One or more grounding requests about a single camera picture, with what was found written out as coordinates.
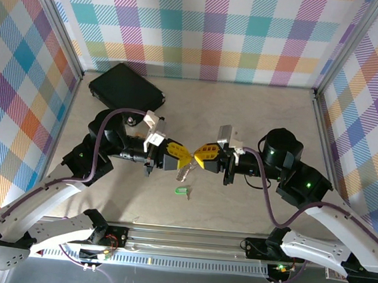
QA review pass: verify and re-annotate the black hard case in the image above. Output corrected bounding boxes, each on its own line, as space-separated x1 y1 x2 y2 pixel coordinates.
85 59 169 129

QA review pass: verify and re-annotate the small circuit board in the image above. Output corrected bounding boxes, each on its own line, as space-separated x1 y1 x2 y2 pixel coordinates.
267 262 296 281
79 246 114 263

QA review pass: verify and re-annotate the colourful printed card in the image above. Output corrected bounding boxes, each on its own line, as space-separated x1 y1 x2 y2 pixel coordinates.
324 267 349 283

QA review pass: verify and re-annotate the aluminium frame floor rail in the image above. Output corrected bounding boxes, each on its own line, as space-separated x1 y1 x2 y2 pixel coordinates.
302 89 357 205
0 69 84 283

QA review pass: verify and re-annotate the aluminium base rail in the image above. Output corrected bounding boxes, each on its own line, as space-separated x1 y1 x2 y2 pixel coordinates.
121 222 251 262

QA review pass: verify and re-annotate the white perforated cable duct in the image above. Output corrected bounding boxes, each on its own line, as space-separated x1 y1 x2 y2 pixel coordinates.
41 241 272 279

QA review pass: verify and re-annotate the aluminium frame post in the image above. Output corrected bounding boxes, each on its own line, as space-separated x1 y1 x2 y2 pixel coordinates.
14 0 91 82
312 0 378 104

